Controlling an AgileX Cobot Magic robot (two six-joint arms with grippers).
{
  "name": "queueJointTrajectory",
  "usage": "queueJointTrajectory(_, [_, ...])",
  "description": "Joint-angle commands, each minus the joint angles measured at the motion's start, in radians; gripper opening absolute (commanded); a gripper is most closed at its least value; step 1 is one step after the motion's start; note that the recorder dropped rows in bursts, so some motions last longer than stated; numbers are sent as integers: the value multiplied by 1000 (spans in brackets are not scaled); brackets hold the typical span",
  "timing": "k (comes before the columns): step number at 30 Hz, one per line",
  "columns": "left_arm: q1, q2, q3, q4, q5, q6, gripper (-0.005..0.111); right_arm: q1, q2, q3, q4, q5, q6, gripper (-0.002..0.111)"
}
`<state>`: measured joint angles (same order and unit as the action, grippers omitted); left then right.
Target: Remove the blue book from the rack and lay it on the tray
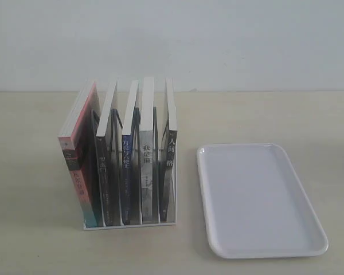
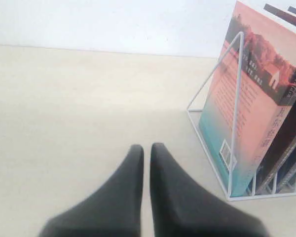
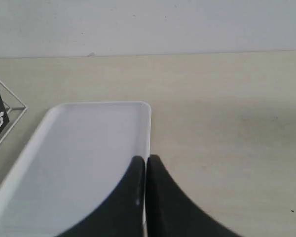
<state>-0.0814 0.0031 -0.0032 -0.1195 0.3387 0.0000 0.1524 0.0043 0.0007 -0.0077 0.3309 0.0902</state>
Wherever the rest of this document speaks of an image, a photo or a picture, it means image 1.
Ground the blue spine book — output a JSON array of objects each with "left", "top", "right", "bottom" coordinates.
[{"left": 121, "top": 80, "right": 139, "bottom": 225}]

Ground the grey spine book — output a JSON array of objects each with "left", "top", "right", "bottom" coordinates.
[{"left": 139, "top": 77, "right": 154, "bottom": 223}]

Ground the clear acrylic book rack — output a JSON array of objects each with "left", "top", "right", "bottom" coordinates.
[{"left": 81, "top": 74, "right": 178, "bottom": 231}]

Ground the black white spine book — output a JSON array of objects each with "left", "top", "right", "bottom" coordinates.
[{"left": 159, "top": 78, "right": 177, "bottom": 222}]

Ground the black spine thin book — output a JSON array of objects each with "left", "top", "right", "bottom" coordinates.
[{"left": 95, "top": 79, "right": 118, "bottom": 226}]

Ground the pink red spine book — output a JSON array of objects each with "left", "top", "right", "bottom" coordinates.
[{"left": 58, "top": 80, "right": 101, "bottom": 228}]

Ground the white plastic tray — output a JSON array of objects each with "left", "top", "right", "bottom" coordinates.
[{"left": 197, "top": 143, "right": 329, "bottom": 259}]

